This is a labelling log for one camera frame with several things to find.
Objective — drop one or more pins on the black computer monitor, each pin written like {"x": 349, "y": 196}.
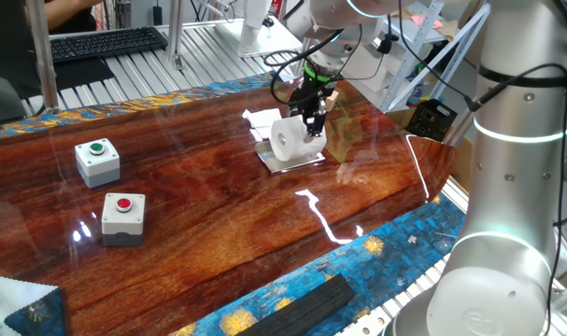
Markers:
{"x": 7, "y": 42}

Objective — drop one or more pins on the white foam packing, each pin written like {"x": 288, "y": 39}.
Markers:
{"x": 372, "y": 74}

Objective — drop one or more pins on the black desk mat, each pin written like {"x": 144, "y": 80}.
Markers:
{"x": 82, "y": 74}

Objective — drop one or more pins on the blue starry tablecloth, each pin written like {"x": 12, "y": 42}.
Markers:
{"x": 404, "y": 242}

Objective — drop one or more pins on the black power adapter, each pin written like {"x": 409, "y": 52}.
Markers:
{"x": 157, "y": 15}

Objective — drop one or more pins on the red push button box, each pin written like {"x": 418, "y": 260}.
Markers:
{"x": 122, "y": 219}

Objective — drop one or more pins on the green push button box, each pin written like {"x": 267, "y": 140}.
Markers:
{"x": 96, "y": 163}

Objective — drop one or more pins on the tan wooden board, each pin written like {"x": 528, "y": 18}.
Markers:
{"x": 474, "y": 42}

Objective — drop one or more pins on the white metal shelf rack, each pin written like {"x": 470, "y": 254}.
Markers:
{"x": 404, "y": 70}

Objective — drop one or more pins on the pink paper note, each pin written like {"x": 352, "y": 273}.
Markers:
{"x": 425, "y": 20}

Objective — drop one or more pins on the black foam block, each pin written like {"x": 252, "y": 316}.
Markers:
{"x": 301, "y": 310}

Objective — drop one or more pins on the aluminium frame post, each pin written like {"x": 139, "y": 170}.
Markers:
{"x": 42, "y": 56}
{"x": 174, "y": 32}
{"x": 457, "y": 130}

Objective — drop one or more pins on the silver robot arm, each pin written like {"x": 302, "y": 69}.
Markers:
{"x": 512, "y": 163}

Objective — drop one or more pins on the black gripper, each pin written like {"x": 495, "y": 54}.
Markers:
{"x": 318, "y": 98}

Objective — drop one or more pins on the white stand with base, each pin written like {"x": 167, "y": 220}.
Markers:
{"x": 264, "y": 42}

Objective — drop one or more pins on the person black shirt torso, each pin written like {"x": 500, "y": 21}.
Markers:
{"x": 75, "y": 23}

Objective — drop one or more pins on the white toilet paper roll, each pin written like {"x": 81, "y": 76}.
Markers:
{"x": 287, "y": 144}

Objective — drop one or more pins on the black computer keyboard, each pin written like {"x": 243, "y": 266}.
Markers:
{"x": 105, "y": 44}

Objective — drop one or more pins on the glossy wood grain mat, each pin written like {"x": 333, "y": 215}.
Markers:
{"x": 194, "y": 210}

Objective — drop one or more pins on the person bare forearm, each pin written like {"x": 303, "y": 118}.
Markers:
{"x": 68, "y": 11}

